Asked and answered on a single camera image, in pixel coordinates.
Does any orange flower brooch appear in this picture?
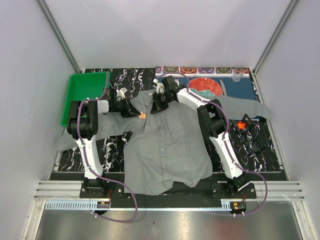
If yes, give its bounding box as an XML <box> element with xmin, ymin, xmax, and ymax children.
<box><xmin>236</xmin><ymin>120</ymin><xmax>248</xmax><ymax>132</ymax></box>
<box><xmin>138</xmin><ymin>112</ymin><xmax>147</xmax><ymax>120</ymax></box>

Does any black brooch stand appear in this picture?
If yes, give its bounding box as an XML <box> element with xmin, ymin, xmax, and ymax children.
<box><xmin>235</xmin><ymin>114</ymin><xmax>254</xmax><ymax>134</ymax></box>
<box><xmin>244</xmin><ymin>138</ymin><xmax>267</xmax><ymax>154</ymax></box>

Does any red and teal plate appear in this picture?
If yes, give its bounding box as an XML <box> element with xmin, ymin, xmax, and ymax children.
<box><xmin>189</xmin><ymin>77</ymin><xmax>223</xmax><ymax>97</ymax></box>

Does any far black brooch stand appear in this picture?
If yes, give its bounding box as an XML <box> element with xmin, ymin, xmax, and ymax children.
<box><xmin>235</xmin><ymin>114</ymin><xmax>254</xmax><ymax>134</ymax></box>

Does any near black brooch stand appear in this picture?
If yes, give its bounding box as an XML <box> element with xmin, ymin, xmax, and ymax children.
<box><xmin>244</xmin><ymin>138</ymin><xmax>267</xmax><ymax>154</ymax></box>

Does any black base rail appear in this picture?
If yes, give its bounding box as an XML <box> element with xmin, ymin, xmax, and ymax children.
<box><xmin>79</xmin><ymin>175</ymin><xmax>257</xmax><ymax>200</ymax></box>

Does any grey button shirt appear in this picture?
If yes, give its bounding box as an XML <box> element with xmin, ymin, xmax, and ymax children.
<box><xmin>56</xmin><ymin>87</ymin><xmax>274</xmax><ymax>197</ymax></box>

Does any clear drinking glass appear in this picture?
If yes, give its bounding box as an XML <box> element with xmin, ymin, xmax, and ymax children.
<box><xmin>232</xmin><ymin>67</ymin><xmax>245</xmax><ymax>82</ymax></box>

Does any silver knife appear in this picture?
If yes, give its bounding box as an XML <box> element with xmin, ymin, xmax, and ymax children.
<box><xmin>219</xmin><ymin>79</ymin><xmax>227</xmax><ymax>96</ymax></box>

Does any blue patterned placemat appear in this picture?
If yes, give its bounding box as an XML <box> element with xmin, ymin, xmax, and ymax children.
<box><xmin>155</xmin><ymin>66</ymin><xmax>259</xmax><ymax>101</ymax></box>

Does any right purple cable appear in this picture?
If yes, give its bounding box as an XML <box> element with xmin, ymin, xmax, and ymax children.
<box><xmin>157</xmin><ymin>72</ymin><xmax>268</xmax><ymax>216</ymax></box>

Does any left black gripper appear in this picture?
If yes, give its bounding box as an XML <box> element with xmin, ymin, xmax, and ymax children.
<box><xmin>113</xmin><ymin>97</ymin><xmax>141</xmax><ymax>119</ymax></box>

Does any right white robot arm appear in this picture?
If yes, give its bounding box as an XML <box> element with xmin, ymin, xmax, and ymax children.
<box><xmin>150</xmin><ymin>75</ymin><xmax>250</xmax><ymax>199</ymax></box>

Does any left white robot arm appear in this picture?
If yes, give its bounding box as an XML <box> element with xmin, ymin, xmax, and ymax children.
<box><xmin>66</xmin><ymin>88</ymin><xmax>140</xmax><ymax>198</ymax></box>

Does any green plastic bin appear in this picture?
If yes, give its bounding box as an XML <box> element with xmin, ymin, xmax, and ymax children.
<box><xmin>60</xmin><ymin>71</ymin><xmax>110</xmax><ymax>128</ymax></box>

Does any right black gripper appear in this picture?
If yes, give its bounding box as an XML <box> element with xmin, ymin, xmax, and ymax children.
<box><xmin>150</xmin><ymin>92</ymin><xmax>171</xmax><ymax>116</ymax></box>

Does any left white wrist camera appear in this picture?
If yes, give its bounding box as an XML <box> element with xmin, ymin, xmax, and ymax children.
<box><xmin>116</xmin><ymin>87</ymin><xmax>128</xmax><ymax>101</ymax></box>

